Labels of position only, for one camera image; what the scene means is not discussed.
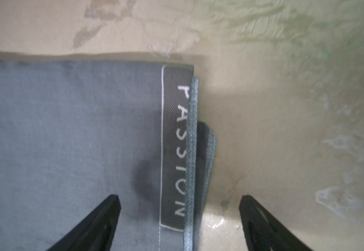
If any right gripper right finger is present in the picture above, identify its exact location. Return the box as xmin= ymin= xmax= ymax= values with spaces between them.
xmin=239 ymin=195 xmax=312 ymax=251

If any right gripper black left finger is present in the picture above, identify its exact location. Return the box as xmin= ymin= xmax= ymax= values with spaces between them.
xmin=48 ymin=195 xmax=121 ymax=251

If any grey striped pillowcase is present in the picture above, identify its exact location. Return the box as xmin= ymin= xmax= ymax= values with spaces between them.
xmin=0 ymin=61 xmax=216 ymax=251

